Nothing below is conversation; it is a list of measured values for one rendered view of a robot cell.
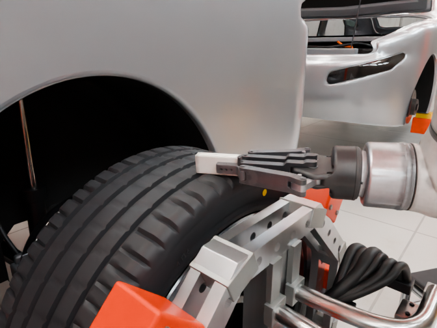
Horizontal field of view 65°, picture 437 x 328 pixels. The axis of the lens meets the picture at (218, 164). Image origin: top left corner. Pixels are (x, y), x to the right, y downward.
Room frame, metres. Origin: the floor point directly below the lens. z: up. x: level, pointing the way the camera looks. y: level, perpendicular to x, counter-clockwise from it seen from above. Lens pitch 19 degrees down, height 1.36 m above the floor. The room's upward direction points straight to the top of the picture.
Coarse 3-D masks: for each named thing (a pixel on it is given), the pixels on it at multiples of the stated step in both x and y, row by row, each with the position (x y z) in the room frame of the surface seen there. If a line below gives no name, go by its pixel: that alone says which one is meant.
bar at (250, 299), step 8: (264, 272) 0.43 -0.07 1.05; (256, 280) 0.43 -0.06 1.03; (264, 280) 0.42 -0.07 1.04; (280, 280) 0.44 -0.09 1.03; (248, 288) 0.44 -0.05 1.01; (256, 288) 0.43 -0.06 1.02; (264, 288) 0.42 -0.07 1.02; (280, 288) 0.44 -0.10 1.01; (248, 296) 0.44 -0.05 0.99; (256, 296) 0.43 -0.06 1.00; (264, 296) 0.42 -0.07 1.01; (248, 304) 0.44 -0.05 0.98; (256, 304) 0.43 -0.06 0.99; (264, 304) 0.42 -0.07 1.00; (248, 312) 0.44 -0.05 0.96; (256, 312) 0.43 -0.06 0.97; (248, 320) 0.44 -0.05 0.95; (256, 320) 0.43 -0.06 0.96
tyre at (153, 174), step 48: (96, 192) 0.50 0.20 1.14; (144, 192) 0.47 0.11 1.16; (192, 192) 0.45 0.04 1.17; (240, 192) 0.49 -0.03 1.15; (48, 240) 0.44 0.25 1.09; (96, 240) 0.41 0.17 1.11; (144, 240) 0.38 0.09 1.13; (192, 240) 0.41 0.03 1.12; (48, 288) 0.38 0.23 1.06; (96, 288) 0.34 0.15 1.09; (144, 288) 0.35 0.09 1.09
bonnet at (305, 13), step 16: (320, 0) 3.98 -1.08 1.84; (336, 0) 3.87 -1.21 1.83; (352, 0) 3.76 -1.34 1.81; (368, 0) 3.67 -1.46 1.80; (384, 0) 3.57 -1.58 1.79; (400, 0) 3.49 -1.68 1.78; (416, 0) 3.39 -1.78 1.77; (304, 16) 4.16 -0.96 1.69; (320, 16) 4.04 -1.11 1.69; (336, 16) 3.93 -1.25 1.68; (352, 16) 3.85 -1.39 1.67
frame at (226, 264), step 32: (256, 224) 0.45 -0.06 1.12; (288, 224) 0.44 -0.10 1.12; (320, 224) 0.51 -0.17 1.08; (224, 256) 0.36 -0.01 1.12; (256, 256) 0.38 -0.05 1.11; (320, 256) 0.63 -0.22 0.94; (192, 288) 0.35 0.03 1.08; (224, 288) 0.33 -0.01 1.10; (320, 288) 0.65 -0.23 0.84; (224, 320) 0.33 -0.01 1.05; (320, 320) 0.63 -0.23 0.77
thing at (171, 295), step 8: (248, 216) 0.51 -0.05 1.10; (232, 224) 0.48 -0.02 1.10; (184, 272) 0.40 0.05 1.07; (176, 280) 0.39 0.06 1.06; (176, 288) 0.38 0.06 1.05; (168, 296) 0.37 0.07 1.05; (240, 296) 0.53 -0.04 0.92; (240, 304) 0.56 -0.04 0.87; (296, 304) 0.66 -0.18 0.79; (232, 312) 0.58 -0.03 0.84; (240, 312) 0.57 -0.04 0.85; (232, 320) 0.57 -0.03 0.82; (240, 320) 0.56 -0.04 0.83
